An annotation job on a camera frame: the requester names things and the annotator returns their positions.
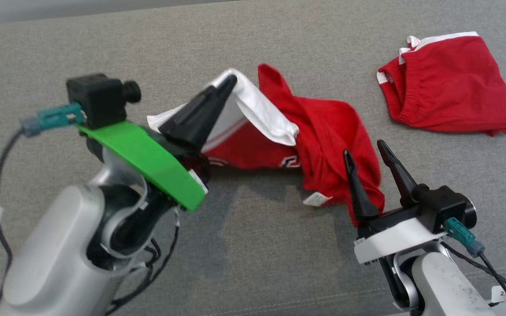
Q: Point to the teal left camera connector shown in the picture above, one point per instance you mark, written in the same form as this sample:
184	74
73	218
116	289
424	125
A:
53	118

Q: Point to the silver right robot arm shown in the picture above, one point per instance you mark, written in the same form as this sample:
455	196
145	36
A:
442	281

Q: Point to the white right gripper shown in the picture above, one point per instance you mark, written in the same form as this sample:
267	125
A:
395	241

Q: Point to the red shorts with white stripes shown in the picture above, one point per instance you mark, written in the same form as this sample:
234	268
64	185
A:
455	87

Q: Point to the red shirt with white sleeves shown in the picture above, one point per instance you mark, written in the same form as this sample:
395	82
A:
332	131

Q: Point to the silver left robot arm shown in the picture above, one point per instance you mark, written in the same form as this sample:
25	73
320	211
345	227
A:
46	245

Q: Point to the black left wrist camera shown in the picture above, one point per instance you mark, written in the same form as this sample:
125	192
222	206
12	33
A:
97	98

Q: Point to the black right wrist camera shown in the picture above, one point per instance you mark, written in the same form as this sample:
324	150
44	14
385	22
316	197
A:
442	206

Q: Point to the teal right camera connector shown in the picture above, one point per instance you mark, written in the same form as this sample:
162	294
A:
461	235

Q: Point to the teal camera connector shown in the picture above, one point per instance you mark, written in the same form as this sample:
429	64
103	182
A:
53	118
461	235

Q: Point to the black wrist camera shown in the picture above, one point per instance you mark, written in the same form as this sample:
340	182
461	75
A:
442	206
97	98

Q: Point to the grey fabric sofa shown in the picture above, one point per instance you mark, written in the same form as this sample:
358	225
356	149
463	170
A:
279	263

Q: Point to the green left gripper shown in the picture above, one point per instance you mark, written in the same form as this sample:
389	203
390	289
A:
147	158

